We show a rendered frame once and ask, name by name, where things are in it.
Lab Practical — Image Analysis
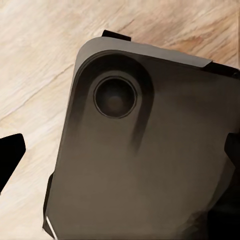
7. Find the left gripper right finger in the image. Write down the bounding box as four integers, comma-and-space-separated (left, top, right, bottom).
224, 132, 240, 173

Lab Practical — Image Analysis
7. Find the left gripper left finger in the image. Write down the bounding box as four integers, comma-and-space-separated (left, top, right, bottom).
0, 133, 26, 193

